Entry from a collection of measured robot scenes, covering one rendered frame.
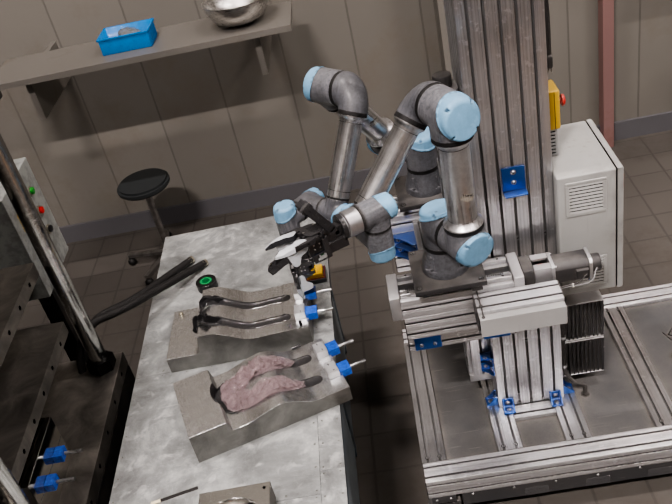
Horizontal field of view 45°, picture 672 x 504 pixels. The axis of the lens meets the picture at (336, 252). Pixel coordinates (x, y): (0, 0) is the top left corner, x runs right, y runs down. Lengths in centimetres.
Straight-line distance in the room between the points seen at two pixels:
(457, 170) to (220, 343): 103
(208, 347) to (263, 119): 238
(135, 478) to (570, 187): 159
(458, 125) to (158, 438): 134
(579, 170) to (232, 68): 264
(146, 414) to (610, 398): 171
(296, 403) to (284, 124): 271
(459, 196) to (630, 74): 300
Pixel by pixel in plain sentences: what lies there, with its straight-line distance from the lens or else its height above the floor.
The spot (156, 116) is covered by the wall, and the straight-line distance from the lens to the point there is 498.
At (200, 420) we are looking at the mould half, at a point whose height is 91.
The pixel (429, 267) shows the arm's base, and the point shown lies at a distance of 255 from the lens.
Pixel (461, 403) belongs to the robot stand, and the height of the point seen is 21.
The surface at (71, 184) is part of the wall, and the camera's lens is 531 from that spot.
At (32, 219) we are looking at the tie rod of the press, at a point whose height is 144.
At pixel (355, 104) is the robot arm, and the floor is 152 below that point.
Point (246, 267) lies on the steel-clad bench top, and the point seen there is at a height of 80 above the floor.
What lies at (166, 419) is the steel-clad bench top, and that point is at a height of 80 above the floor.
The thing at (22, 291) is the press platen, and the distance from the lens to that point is 266.
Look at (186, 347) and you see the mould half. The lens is 285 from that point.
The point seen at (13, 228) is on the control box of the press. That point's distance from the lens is 285.
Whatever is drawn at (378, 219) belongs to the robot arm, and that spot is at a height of 143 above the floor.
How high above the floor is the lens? 260
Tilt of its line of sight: 34 degrees down
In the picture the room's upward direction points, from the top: 14 degrees counter-clockwise
